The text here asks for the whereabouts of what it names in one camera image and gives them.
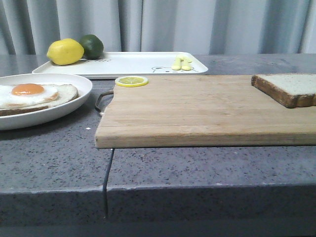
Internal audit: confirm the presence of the green lime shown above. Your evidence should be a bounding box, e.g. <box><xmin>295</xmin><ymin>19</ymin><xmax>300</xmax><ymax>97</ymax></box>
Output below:
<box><xmin>79</xmin><ymin>34</ymin><xmax>104</xmax><ymax>60</ymax></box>

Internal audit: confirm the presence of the yellow lemon slice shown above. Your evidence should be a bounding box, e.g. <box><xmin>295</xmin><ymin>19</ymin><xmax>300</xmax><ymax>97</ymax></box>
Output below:
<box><xmin>115</xmin><ymin>76</ymin><xmax>149</xmax><ymax>87</ymax></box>

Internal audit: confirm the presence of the grey curtain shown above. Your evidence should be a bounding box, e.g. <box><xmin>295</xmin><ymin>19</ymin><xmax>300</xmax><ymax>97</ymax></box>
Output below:
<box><xmin>0</xmin><ymin>0</ymin><xmax>316</xmax><ymax>55</ymax></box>

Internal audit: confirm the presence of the wooden cutting board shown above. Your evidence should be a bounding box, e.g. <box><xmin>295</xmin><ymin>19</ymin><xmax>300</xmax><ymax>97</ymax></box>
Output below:
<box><xmin>95</xmin><ymin>75</ymin><xmax>316</xmax><ymax>149</ymax></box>

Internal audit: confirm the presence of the fried egg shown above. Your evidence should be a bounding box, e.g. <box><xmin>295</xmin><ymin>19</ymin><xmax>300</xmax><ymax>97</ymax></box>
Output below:
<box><xmin>0</xmin><ymin>83</ymin><xmax>58</xmax><ymax>109</ymax></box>

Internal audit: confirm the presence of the yellow plastic knife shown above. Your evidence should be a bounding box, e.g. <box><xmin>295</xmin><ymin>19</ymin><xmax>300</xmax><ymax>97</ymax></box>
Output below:
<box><xmin>181</xmin><ymin>56</ymin><xmax>192</xmax><ymax>71</ymax></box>

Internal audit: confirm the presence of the bread slice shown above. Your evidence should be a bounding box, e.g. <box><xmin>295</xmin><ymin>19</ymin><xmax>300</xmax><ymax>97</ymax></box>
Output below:
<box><xmin>0</xmin><ymin>84</ymin><xmax>79</xmax><ymax>117</ymax></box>
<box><xmin>251</xmin><ymin>74</ymin><xmax>316</xmax><ymax>109</ymax></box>

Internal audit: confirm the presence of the yellow plastic fork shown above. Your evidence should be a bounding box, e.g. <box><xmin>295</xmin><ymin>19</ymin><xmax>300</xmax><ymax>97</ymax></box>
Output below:
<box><xmin>171</xmin><ymin>55</ymin><xmax>183</xmax><ymax>71</ymax></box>

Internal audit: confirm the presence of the white bear-print tray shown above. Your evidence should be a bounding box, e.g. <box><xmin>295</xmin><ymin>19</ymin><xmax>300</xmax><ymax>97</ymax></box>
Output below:
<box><xmin>32</xmin><ymin>52</ymin><xmax>208</xmax><ymax>79</ymax></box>

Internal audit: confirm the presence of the metal cutting board handle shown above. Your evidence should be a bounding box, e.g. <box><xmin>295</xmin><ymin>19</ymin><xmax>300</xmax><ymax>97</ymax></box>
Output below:
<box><xmin>94</xmin><ymin>89</ymin><xmax>114</xmax><ymax>114</ymax></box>

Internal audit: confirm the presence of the white round plate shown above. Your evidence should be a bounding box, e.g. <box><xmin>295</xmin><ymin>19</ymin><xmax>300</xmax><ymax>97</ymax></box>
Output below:
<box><xmin>0</xmin><ymin>73</ymin><xmax>92</xmax><ymax>130</ymax></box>

